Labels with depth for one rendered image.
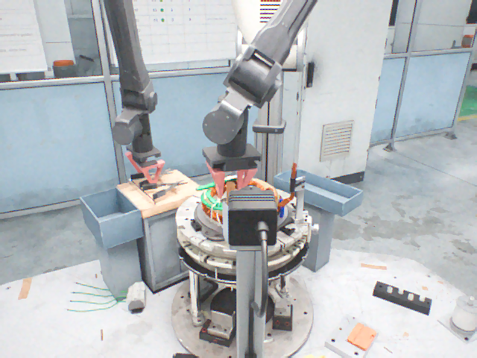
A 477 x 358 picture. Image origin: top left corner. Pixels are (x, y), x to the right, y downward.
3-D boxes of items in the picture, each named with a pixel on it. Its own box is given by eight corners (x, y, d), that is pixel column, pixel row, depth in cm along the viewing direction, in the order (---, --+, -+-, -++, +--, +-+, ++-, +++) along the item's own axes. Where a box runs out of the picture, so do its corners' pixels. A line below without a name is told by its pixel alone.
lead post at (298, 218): (304, 222, 88) (308, 177, 83) (294, 224, 87) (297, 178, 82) (300, 218, 89) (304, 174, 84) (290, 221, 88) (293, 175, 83)
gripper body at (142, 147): (140, 164, 103) (136, 139, 99) (126, 151, 110) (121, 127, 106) (162, 157, 106) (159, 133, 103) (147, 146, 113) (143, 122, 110)
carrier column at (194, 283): (194, 321, 99) (189, 256, 90) (191, 315, 101) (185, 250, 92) (203, 318, 100) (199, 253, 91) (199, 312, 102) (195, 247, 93)
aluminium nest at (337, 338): (358, 366, 90) (360, 359, 89) (324, 346, 95) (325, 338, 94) (378, 335, 98) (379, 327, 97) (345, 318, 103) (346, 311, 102)
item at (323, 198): (351, 270, 122) (364, 190, 109) (332, 286, 115) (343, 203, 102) (290, 239, 137) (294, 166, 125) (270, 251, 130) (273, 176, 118)
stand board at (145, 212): (143, 218, 100) (141, 211, 99) (117, 192, 113) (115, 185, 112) (207, 198, 110) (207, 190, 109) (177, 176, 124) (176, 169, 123)
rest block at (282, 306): (273, 318, 98) (273, 311, 97) (275, 303, 103) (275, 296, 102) (290, 319, 98) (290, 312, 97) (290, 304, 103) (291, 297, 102)
